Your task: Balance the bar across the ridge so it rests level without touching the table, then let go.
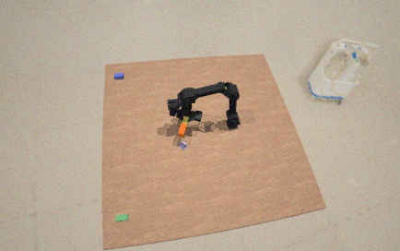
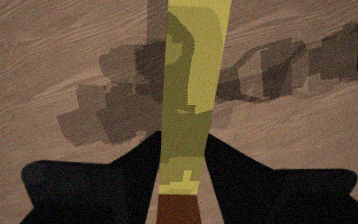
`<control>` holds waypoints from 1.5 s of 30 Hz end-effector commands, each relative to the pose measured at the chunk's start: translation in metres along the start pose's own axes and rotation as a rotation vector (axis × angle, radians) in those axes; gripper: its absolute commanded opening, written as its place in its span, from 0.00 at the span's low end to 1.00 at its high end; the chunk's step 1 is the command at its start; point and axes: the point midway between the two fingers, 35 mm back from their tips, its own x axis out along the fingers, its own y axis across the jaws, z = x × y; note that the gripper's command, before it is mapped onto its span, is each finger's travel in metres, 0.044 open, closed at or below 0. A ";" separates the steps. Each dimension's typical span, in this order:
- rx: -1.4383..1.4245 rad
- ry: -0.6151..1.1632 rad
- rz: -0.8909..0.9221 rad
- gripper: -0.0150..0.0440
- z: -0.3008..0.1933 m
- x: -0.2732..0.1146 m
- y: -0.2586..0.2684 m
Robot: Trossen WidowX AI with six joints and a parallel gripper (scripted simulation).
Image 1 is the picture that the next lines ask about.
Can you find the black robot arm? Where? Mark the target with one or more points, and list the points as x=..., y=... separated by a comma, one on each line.
x=187, y=96

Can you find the blue rectangular block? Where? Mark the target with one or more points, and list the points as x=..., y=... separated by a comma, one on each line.
x=119, y=76

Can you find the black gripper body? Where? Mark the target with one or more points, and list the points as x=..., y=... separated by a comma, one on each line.
x=193, y=114

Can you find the small green block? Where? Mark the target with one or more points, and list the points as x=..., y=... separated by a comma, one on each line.
x=123, y=217

